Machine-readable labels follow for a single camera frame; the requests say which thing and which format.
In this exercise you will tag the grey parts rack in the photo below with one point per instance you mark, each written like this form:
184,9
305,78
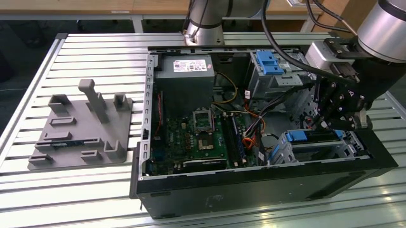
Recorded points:
81,133

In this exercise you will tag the CPU socket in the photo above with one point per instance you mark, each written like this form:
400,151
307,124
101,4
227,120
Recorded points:
205,143

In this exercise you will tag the metal disk bay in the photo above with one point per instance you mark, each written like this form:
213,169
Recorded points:
345,152

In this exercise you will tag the black RAM slot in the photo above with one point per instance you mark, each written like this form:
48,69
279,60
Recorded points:
228,140
239,137

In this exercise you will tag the green motherboard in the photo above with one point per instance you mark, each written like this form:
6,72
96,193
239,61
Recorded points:
177,142

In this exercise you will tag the blue drive latch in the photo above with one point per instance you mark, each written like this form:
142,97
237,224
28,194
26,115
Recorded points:
267,64

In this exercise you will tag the small silver camera mount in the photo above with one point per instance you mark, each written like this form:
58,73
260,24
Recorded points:
363,120

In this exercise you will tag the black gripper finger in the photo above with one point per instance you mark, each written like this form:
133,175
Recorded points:
343,123
331,104

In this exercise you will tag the green RAM stick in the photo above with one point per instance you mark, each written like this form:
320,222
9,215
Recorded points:
68,144

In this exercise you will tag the metal optical drive cage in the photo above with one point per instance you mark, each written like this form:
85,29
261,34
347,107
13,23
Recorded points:
284,83

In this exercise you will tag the wooden desk white frame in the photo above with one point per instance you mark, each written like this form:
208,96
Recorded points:
94,6

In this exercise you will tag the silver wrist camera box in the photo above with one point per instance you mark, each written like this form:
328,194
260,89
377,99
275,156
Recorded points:
317,55

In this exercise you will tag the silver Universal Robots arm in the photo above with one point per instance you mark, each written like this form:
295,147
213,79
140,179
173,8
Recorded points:
203,23

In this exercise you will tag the grey power supply unit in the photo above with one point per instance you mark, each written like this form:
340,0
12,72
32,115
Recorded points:
182,85

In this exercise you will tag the black graphics card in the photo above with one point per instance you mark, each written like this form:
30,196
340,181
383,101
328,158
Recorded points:
205,164

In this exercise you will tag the hard disk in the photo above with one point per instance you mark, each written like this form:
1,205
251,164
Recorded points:
297,137

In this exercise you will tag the black open PC case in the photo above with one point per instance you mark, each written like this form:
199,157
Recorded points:
253,190

